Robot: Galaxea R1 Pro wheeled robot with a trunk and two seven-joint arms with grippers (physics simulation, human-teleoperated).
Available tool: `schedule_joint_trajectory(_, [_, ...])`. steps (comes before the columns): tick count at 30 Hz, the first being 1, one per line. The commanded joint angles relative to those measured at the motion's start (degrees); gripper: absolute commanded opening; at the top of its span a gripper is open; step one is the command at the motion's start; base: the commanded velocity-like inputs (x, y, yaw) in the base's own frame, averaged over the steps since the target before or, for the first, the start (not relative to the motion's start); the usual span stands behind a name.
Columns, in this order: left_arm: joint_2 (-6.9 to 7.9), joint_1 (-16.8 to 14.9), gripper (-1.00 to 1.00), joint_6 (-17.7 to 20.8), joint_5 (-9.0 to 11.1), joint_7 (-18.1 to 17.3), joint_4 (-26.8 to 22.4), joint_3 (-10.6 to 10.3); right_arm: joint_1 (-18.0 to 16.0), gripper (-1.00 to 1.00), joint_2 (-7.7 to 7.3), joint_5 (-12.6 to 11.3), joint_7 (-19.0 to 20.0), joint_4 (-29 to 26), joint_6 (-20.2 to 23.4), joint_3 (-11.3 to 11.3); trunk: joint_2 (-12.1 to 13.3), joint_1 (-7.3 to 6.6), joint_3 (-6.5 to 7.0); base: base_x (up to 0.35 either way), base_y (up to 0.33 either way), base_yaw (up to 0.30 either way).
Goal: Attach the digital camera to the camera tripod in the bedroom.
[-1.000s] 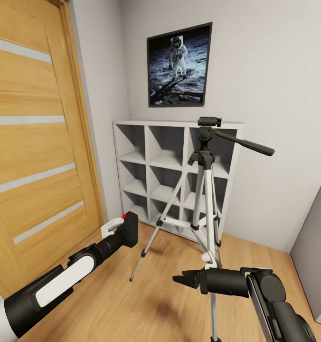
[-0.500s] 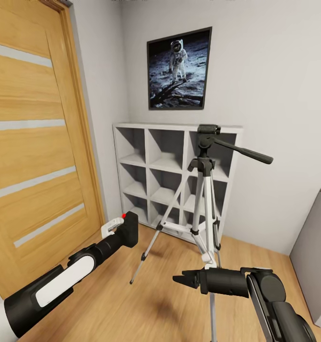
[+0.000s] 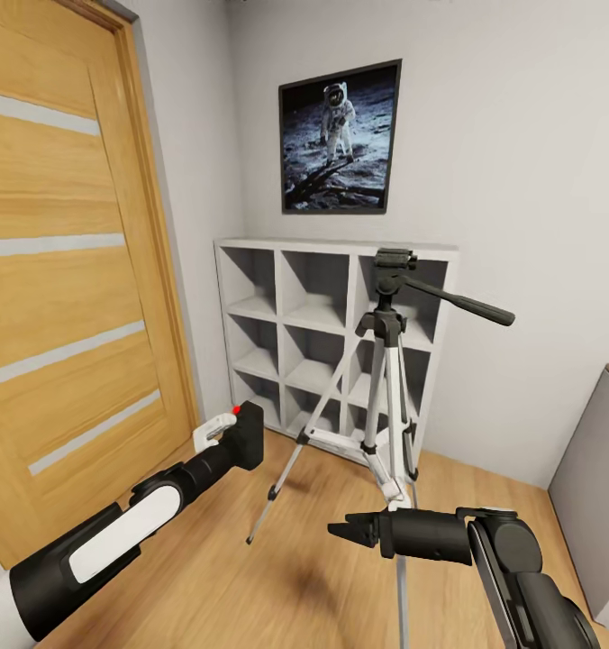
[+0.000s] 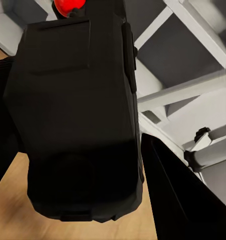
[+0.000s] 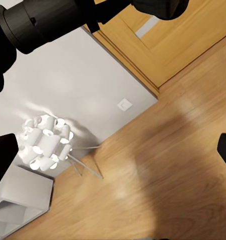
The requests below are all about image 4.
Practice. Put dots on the bookcase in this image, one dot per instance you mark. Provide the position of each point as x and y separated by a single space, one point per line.
12 27

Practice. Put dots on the digital camera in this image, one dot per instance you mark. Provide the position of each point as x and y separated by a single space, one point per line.
70 97

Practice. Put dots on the camera tripod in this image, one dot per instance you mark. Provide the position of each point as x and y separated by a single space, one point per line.
202 150

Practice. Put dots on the desk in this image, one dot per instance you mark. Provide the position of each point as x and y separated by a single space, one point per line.
215 178

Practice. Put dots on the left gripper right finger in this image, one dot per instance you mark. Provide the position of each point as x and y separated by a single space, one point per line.
183 207

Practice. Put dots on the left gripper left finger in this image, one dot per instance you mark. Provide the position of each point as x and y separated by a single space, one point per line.
8 150

